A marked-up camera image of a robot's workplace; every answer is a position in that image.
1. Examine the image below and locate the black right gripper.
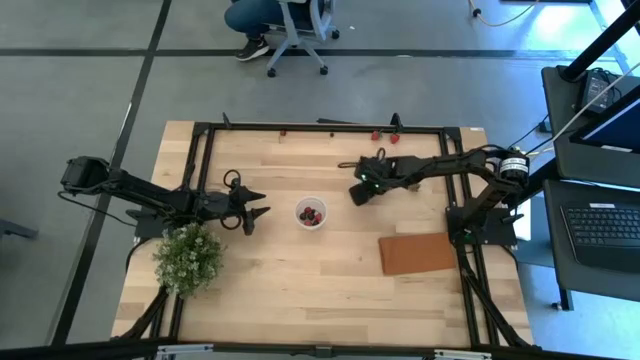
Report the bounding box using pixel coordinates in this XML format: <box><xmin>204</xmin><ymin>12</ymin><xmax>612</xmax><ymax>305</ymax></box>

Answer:
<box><xmin>348</xmin><ymin>155</ymin><xmax>402</xmax><ymax>207</ymax></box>

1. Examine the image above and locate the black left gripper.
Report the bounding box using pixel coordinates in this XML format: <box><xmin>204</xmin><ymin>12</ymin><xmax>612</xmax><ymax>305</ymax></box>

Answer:
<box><xmin>198</xmin><ymin>185</ymin><xmax>272</xmax><ymax>237</ymax></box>

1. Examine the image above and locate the white bowl with strawberries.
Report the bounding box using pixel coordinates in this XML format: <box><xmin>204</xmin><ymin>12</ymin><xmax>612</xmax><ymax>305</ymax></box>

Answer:
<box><xmin>293</xmin><ymin>195</ymin><xmax>329</xmax><ymax>231</ymax></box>

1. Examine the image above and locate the green potted plant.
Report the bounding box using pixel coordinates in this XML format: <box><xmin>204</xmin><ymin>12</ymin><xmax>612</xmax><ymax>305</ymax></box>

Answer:
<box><xmin>152</xmin><ymin>222</ymin><xmax>226</xmax><ymax>300</ymax></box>

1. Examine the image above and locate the grey white office chair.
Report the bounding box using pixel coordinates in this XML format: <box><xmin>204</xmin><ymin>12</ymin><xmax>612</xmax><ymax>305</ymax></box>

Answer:
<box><xmin>264</xmin><ymin>0</ymin><xmax>342</xmax><ymax>79</ymax></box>

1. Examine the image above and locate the person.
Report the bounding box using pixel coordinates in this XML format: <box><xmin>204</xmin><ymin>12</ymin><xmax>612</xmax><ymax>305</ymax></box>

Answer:
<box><xmin>223</xmin><ymin>0</ymin><xmax>301</xmax><ymax>63</ymax></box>

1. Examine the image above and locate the black desk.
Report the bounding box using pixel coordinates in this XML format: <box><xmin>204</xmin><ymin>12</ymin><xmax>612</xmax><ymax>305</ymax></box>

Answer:
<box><xmin>541</xmin><ymin>64</ymin><xmax>640</xmax><ymax>189</ymax></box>
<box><xmin>542</xmin><ymin>178</ymin><xmax>640</xmax><ymax>304</ymax></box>

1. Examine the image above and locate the black metal bar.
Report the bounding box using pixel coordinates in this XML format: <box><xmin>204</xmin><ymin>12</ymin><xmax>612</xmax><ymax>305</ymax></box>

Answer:
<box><xmin>0</xmin><ymin>338</ymin><xmax>640</xmax><ymax>360</ymax></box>

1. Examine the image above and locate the dark furniture leg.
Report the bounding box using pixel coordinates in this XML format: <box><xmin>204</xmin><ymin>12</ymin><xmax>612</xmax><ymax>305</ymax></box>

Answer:
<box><xmin>0</xmin><ymin>218</ymin><xmax>39</xmax><ymax>241</ymax></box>

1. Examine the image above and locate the black keyboard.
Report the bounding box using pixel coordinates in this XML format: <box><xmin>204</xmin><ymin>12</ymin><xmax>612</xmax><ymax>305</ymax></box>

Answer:
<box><xmin>560</xmin><ymin>202</ymin><xmax>640</xmax><ymax>274</ymax></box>

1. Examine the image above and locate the black power adapter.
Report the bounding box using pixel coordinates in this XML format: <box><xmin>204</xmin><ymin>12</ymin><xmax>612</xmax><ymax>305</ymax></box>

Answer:
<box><xmin>579</xmin><ymin>69</ymin><xmax>615</xmax><ymax>114</ymax></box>

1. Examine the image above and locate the black computer monitor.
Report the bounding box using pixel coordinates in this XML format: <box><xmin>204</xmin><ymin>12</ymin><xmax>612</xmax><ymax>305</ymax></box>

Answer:
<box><xmin>569</xmin><ymin>84</ymin><xmax>640</xmax><ymax>154</ymax></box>

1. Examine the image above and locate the black diagonal pole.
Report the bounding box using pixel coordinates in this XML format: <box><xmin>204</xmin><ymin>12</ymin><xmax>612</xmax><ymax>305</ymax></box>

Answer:
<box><xmin>558</xmin><ymin>0</ymin><xmax>640</xmax><ymax>84</ymax></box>

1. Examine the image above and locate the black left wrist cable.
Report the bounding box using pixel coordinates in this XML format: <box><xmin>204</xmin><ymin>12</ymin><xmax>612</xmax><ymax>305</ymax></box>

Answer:
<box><xmin>219</xmin><ymin>168</ymin><xmax>244</xmax><ymax>232</ymax></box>

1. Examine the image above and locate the black metal table frame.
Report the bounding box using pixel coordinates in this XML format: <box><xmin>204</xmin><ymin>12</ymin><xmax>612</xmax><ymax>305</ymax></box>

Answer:
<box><xmin>112</xmin><ymin>112</ymin><xmax>535</xmax><ymax>351</ymax></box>

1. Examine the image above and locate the silver bracket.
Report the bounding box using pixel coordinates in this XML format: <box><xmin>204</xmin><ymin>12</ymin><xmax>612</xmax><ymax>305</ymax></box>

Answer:
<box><xmin>433</xmin><ymin>348</ymin><xmax>494</xmax><ymax>360</ymax></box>
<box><xmin>157</xmin><ymin>343</ymin><xmax>215</xmax><ymax>360</ymax></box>

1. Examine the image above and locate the black floor cable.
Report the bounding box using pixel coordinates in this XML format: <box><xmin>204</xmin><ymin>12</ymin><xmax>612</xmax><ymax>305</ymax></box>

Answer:
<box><xmin>509</xmin><ymin>113</ymin><xmax>557</xmax><ymax>166</ymax></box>

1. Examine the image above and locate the cream floor cable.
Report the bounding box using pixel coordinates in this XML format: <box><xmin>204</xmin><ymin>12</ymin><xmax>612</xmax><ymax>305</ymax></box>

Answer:
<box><xmin>468</xmin><ymin>0</ymin><xmax>541</xmax><ymax>29</ymax></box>

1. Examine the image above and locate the white diagonal cable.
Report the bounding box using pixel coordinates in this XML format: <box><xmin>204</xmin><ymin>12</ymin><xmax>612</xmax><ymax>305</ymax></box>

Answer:
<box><xmin>547</xmin><ymin>62</ymin><xmax>640</xmax><ymax>146</ymax></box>

